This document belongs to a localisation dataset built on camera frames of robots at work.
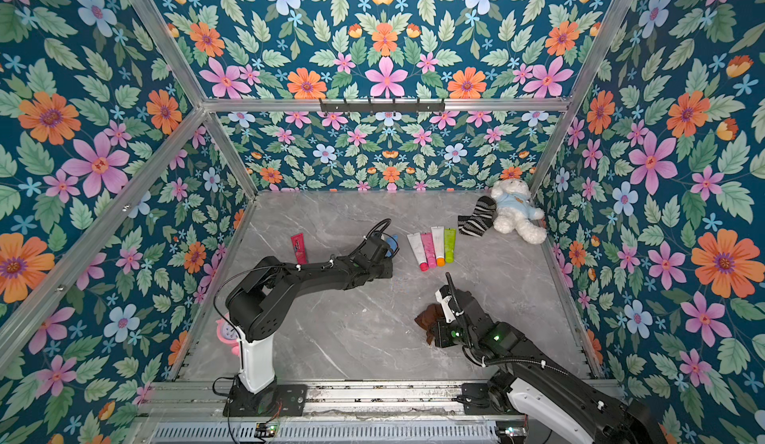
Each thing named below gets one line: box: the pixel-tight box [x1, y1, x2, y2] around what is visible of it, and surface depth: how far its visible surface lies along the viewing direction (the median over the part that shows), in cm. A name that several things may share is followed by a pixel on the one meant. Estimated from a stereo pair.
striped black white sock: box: [457, 195, 499, 238], surface depth 111 cm
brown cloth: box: [414, 302, 445, 346], surface depth 81 cm
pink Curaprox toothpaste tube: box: [420, 231, 438, 269], surface depth 103 cm
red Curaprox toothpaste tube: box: [290, 232, 308, 265], surface depth 105 cm
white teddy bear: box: [490, 178, 547, 245], surface depth 108 cm
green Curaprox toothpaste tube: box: [444, 227, 458, 264], surface depth 104 cm
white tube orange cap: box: [430, 225, 446, 267], surface depth 104 cm
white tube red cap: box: [406, 231, 430, 272], surface depth 103 cm
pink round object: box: [215, 313, 241, 357], surface depth 84 cm
